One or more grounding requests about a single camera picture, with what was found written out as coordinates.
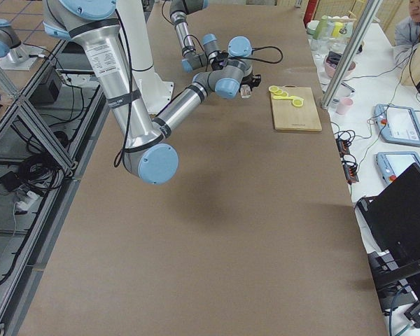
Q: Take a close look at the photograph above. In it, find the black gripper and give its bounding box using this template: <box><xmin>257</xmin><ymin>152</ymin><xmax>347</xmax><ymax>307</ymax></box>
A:
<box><xmin>239</xmin><ymin>59</ymin><xmax>262</xmax><ymax>92</ymax></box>

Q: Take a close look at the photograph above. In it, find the clear glass shaker cup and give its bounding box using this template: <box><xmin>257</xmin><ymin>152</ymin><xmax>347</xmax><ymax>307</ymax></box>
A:
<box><xmin>239</xmin><ymin>84</ymin><xmax>251</xmax><ymax>99</ymax></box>

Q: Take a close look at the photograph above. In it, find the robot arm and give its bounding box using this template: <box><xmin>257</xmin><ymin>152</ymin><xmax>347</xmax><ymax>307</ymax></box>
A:
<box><xmin>43</xmin><ymin>1</ymin><xmax>261</xmax><ymax>185</ymax></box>
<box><xmin>169</xmin><ymin>1</ymin><xmax>253</xmax><ymax>78</ymax></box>

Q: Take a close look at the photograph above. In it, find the green plastic cup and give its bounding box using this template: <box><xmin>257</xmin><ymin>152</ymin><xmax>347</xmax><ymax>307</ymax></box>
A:
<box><xmin>312</xmin><ymin>15</ymin><xmax>328</xmax><ymax>40</ymax></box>

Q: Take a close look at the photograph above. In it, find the pink plastic cup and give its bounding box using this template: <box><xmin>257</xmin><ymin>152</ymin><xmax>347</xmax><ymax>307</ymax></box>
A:
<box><xmin>336</xmin><ymin>97</ymin><xmax>354</xmax><ymax>115</ymax></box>

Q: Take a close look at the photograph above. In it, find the yellow plastic knife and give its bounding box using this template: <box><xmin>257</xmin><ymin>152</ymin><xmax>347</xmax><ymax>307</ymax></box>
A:
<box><xmin>272</xmin><ymin>95</ymin><xmax>301</xmax><ymax>101</ymax></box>

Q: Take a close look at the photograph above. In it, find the wooden cutting board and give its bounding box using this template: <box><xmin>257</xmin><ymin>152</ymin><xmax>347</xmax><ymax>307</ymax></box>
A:
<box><xmin>269</xmin><ymin>86</ymin><xmax>322</xmax><ymax>132</ymax></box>

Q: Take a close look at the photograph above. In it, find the pink bowl with cloth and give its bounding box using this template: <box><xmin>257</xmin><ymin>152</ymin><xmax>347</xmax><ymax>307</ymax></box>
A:
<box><xmin>323</xmin><ymin>51</ymin><xmax>356</xmax><ymax>78</ymax></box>

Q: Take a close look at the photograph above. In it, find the teach pendant tablet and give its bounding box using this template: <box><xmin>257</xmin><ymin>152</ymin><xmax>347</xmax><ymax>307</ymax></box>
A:
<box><xmin>375</xmin><ymin>151</ymin><xmax>420</xmax><ymax>186</ymax></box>
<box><xmin>373</xmin><ymin>104</ymin><xmax>420</xmax><ymax>147</ymax></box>

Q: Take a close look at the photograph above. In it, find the seated person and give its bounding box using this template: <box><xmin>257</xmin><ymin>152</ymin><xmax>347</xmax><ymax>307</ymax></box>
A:
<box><xmin>393</xmin><ymin>0</ymin><xmax>420</xmax><ymax>88</ymax></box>

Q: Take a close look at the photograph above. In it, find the black monitor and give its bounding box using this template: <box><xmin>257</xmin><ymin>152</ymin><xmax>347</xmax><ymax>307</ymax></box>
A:
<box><xmin>356</xmin><ymin>163</ymin><xmax>420</xmax><ymax>263</ymax></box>

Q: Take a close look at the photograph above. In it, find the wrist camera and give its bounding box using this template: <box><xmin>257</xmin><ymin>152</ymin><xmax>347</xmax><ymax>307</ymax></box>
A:
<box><xmin>209</xmin><ymin>50</ymin><xmax>230</xmax><ymax>71</ymax></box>

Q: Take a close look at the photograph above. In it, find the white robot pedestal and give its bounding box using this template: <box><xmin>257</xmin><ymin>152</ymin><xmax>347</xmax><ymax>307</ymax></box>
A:
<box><xmin>116</xmin><ymin>0</ymin><xmax>174</xmax><ymax>115</ymax></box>

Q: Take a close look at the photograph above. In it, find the aluminium frame post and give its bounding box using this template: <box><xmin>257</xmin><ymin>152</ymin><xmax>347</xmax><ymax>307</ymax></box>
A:
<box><xmin>321</xmin><ymin>0</ymin><xmax>383</xmax><ymax>110</ymax></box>

